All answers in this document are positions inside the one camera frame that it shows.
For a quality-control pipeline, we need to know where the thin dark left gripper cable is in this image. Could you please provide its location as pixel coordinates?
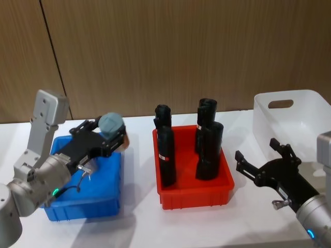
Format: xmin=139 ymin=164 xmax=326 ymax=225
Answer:
xmin=52 ymin=164 xmax=93 ymax=196

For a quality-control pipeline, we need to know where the blue plastic bin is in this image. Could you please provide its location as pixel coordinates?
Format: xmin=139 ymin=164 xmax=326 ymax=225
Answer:
xmin=40 ymin=135 xmax=125 ymax=222

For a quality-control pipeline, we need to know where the white plastic basket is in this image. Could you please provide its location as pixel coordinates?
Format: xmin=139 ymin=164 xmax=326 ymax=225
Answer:
xmin=253 ymin=89 xmax=331 ymax=164

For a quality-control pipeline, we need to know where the white table cloth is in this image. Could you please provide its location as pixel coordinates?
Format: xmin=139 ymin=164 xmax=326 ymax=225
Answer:
xmin=0 ymin=110 xmax=331 ymax=248

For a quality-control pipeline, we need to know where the black bag roll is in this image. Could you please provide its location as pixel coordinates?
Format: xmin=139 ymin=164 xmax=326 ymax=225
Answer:
xmin=157 ymin=125 xmax=177 ymax=188
xmin=154 ymin=103 xmax=172 ymax=130
xmin=195 ymin=121 xmax=224 ymax=180
xmin=194 ymin=98 xmax=218 ymax=153

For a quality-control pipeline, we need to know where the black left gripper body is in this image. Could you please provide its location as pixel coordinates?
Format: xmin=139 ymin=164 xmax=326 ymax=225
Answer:
xmin=55 ymin=132 xmax=104 ymax=176

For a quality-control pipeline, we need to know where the grey bag roll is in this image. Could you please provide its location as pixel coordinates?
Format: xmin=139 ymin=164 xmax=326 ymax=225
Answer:
xmin=98 ymin=112 xmax=130 ymax=150

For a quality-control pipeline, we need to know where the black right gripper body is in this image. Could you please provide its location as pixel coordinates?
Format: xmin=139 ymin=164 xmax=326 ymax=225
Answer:
xmin=254 ymin=158 xmax=319 ymax=210

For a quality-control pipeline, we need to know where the red plastic bin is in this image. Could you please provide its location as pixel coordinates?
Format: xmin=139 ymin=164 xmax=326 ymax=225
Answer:
xmin=152 ymin=125 xmax=235 ymax=211

